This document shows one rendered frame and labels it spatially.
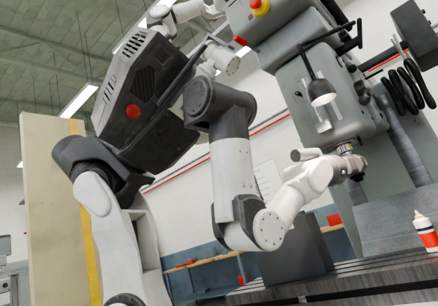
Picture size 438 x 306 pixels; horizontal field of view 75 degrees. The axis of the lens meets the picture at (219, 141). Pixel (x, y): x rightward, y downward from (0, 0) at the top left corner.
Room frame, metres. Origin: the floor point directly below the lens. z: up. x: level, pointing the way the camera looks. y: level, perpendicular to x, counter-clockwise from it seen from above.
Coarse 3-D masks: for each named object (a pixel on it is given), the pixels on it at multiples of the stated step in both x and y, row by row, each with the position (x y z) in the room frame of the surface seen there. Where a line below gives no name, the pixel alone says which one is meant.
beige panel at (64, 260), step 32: (32, 128) 1.69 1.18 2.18; (64, 128) 1.86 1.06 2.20; (32, 160) 1.68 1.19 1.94; (32, 192) 1.67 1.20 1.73; (64, 192) 1.82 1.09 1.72; (32, 224) 1.66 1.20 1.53; (64, 224) 1.81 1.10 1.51; (32, 256) 1.65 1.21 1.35; (64, 256) 1.79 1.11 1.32; (96, 256) 1.95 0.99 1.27; (32, 288) 1.66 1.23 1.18; (64, 288) 1.78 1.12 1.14; (96, 288) 1.93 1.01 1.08
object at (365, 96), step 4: (360, 80) 0.86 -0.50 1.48; (356, 84) 0.87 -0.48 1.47; (360, 84) 0.86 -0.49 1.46; (364, 84) 0.87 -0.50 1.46; (356, 88) 0.87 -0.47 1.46; (360, 88) 0.86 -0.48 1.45; (364, 88) 0.86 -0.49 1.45; (368, 88) 0.88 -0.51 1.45; (360, 92) 0.86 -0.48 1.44; (364, 92) 0.81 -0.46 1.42; (368, 92) 0.86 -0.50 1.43; (360, 96) 0.75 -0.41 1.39; (364, 96) 0.74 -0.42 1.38; (368, 96) 0.74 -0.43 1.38; (360, 100) 0.75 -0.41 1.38; (364, 100) 0.74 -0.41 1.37; (368, 100) 0.75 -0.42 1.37; (360, 104) 0.76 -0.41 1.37; (364, 104) 0.75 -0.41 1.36
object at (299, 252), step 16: (304, 224) 0.99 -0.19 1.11; (288, 240) 1.02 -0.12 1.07; (304, 240) 1.00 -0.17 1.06; (320, 240) 1.04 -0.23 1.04; (256, 256) 1.08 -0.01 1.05; (272, 256) 1.06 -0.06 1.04; (288, 256) 1.03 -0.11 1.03; (304, 256) 1.01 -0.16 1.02; (320, 256) 0.99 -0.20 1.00; (272, 272) 1.06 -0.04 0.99; (288, 272) 1.04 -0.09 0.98; (304, 272) 1.02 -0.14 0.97; (320, 272) 0.99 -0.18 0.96
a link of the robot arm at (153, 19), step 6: (156, 6) 0.88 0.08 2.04; (162, 6) 0.88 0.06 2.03; (150, 12) 0.88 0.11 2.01; (156, 12) 0.87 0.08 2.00; (162, 12) 0.87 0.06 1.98; (168, 12) 0.88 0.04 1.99; (150, 18) 0.88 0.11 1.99; (156, 18) 0.87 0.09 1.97; (162, 18) 0.88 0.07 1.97; (150, 24) 0.87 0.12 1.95; (156, 24) 0.87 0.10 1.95; (162, 24) 0.88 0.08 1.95; (156, 30) 0.87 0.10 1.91; (162, 30) 0.87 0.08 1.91; (168, 30) 0.92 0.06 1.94
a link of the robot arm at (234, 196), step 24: (216, 144) 0.57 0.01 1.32; (240, 144) 0.56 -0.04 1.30; (216, 168) 0.57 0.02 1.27; (240, 168) 0.56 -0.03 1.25; (216, 192) 0.58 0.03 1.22; (240, 192) 0.56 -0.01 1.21; (216, 216) 0.59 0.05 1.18; (240, 216) 0.55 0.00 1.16; (264, 216) 0.57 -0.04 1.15; (264, 240) 0.56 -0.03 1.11
